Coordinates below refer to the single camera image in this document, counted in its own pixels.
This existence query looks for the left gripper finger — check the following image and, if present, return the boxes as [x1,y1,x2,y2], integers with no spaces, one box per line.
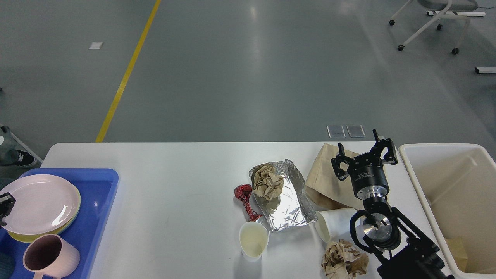
[0,193,16,226]

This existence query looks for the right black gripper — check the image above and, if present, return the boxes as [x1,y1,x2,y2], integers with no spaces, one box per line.
[331,129,398,200]

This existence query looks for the pink plate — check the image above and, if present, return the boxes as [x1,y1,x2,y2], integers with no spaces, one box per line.
[1,174,79,235]

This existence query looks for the brown paper bag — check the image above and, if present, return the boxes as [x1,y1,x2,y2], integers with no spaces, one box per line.
[305,143,388,213]

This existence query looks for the pink mug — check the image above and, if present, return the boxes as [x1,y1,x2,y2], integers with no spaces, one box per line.
[22,234,80,279]

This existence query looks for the grey-green mug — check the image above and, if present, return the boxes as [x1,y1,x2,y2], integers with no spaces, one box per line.
[0,252,15,279]

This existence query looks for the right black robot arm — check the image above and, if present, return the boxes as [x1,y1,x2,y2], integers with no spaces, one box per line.
[330,129,454,279]

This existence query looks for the right floor socket plate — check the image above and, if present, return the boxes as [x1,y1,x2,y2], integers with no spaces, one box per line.
[346,125,366,138]

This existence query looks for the floor socket plate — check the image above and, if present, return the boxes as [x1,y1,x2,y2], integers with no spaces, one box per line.
[327,125,346,138]
[346,125,366,138]

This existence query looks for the left floor socket plate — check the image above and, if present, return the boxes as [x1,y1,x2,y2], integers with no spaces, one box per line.
[327,125,346,138]

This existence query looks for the yellow plate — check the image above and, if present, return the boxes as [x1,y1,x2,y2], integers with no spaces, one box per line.
[7,189,81,243]

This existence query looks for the person's shoe and leg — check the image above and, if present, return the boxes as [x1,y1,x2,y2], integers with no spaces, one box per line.
[0,126,38,168]

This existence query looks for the white paper cup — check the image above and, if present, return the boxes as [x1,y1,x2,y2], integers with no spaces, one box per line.
[315,208,357,243]

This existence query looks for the aluminium foil tray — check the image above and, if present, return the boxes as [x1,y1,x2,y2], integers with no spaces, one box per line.
[249,160,317,233]

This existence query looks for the blue plastic tray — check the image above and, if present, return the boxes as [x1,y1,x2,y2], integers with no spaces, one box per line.
[21,168,119,279]

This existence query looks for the white plastic bin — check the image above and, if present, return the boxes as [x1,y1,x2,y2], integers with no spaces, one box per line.
[399,143,496,279]

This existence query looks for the crumpled brown paper in foil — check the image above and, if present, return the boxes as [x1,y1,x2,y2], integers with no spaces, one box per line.
[253,164,284,201]

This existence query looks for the crumpled brown paper ball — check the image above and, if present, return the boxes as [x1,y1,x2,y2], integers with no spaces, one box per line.
[321,239,369,279]

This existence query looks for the brown paper in bin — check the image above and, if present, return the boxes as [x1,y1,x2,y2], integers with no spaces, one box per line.
[444,237,468,272]

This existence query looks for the red foil wrapper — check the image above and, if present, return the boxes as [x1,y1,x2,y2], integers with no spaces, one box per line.
[234,184,262,221]

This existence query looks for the cream cup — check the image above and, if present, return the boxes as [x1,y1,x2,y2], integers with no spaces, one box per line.
[239,221,270,262]

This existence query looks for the white floor bar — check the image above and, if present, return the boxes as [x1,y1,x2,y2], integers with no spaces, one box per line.
[475,67,496,74]

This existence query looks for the white bar behind chair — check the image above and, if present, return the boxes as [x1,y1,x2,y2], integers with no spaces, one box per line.
[426,10,486,17]

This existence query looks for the white office chair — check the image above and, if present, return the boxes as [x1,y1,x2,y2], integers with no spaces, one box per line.
[397,0,478,55]

